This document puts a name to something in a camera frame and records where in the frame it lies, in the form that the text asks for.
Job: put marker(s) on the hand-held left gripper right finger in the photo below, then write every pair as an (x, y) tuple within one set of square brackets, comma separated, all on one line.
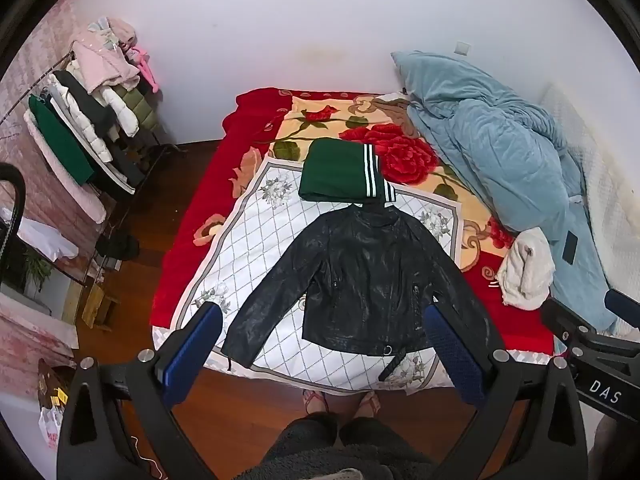
[(450, 355)]

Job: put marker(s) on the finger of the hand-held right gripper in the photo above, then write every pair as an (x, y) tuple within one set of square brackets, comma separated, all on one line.
[(624, 305), (560, 319)]

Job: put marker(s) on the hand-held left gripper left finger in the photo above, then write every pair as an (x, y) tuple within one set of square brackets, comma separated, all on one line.
[(197, 350)]

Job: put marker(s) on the black leather jacket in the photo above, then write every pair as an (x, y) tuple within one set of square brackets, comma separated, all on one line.
[(360, 285)]

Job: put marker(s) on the person's right forearm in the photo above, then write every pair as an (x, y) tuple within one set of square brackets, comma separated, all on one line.
[(617, 450)]

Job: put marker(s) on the dark striped hanging clothes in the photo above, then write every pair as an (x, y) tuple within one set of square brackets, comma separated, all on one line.
[(120, 170)]

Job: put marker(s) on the black metal clothes rack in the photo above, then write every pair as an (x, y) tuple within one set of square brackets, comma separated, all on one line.
[(167, 147)]

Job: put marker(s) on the cream towel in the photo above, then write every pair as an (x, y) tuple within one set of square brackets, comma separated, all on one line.
[(525, 270)]

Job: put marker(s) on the black phone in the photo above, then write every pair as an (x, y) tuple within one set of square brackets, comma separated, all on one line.
[(570, 246)]

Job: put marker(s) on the person's right foot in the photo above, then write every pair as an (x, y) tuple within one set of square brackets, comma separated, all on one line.
[(367, 404)]

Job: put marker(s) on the person's foot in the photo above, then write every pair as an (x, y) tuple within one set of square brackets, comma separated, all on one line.
[(315, 402), (367, 404)]

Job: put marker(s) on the wooden stool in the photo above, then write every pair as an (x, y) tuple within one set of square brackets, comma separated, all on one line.
[(100, 307)]

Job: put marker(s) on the person's right leg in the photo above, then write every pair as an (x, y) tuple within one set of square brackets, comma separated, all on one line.
[(380, 442)]

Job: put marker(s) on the person's leg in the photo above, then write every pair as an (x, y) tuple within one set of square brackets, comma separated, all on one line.
[(300, 445), (380, 442)]

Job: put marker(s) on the person's left foot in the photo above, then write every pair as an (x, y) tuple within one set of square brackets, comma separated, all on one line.
[(315, 402)]

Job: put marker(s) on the black fuzzy slippers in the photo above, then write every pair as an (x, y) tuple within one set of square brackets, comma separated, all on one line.
[(117, 246)]

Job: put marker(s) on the person's left leg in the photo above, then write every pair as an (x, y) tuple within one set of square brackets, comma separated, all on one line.
[(300, 445)]

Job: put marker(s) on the brown bag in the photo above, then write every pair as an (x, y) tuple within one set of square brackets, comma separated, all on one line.
[(50, 375)]

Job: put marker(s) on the white plastic bag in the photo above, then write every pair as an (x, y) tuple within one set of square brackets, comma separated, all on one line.
[(50, 427)]

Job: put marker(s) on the pink patterned cloth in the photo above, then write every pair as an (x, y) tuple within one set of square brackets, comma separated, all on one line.
[(30, 325)]

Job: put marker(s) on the light blue duvet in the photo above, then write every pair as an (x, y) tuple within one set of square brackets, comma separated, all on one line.
[(500, 160)]

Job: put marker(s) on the potted plant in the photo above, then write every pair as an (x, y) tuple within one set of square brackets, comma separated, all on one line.
[(37, 270)]

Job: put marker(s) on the white cloth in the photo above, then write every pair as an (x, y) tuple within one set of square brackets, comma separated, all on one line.
[(40, 240)]

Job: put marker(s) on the red floral blanket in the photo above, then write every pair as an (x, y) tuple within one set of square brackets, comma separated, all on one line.
[(410, 160)]

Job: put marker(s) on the pink fleece robe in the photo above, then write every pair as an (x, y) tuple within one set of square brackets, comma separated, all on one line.
[(75, 190)]

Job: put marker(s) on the green garment with white stripes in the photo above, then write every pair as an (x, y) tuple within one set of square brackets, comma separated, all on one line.
[(330, 170)]

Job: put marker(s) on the white puffer jacket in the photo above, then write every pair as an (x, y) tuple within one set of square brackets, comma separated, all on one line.
[(90, 135), (125, 115)]

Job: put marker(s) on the olive puffer vest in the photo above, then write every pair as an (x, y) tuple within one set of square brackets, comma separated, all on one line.
[(140, 110)]

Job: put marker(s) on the green hanging garment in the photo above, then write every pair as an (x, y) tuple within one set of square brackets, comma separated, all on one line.
[(60, 140)]

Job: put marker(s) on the black hanging garment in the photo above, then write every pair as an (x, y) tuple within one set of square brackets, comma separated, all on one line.
[(90, 105)]

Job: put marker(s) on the bright pink garment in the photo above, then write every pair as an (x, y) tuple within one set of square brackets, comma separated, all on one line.
[(150, 77)]

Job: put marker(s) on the pale pink fluffy coat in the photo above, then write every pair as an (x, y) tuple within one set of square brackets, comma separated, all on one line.
[(100, 60)]

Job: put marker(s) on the black curved frame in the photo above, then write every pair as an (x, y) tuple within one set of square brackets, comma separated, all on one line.
[(19, 200)]

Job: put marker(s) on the white wall socket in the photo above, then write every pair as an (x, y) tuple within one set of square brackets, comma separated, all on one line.
[(462, 48)]

